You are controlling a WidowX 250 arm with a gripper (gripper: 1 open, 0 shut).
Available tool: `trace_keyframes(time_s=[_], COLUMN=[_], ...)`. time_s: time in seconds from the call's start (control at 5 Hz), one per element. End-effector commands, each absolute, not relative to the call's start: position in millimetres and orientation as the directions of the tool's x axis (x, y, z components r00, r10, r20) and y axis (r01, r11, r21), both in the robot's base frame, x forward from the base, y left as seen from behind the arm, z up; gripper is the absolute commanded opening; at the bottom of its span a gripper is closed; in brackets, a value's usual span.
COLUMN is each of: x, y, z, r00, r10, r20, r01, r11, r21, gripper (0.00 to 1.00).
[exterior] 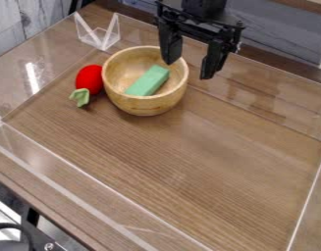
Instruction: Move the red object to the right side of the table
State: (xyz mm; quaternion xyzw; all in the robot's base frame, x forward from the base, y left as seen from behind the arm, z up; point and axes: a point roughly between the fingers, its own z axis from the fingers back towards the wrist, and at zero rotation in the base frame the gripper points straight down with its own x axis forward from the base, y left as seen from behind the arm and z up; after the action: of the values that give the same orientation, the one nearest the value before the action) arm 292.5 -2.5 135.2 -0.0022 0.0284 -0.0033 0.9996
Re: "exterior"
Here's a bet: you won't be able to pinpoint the light wooden bowl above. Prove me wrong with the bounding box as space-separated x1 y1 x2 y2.
101 45 189 117

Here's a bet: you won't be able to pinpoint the red plush tomato green stem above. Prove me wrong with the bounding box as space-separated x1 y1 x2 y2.
70 65 104 107

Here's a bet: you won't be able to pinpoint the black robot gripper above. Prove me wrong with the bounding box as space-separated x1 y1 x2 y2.
156 0 245 79

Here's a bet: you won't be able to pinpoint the clear acrylic corner bracket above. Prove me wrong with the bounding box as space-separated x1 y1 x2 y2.
74 13 121 51

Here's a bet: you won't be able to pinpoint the clear acrylic tray walls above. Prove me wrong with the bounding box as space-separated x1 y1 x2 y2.
0 20 321 251

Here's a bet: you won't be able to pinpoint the black table leg bracket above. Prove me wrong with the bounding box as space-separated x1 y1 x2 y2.
22 207 67 251

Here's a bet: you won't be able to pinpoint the green rectangular block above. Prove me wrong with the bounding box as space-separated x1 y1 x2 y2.
125 65 169 96

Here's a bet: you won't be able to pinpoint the black cable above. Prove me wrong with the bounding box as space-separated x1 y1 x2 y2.
0 223 34 251

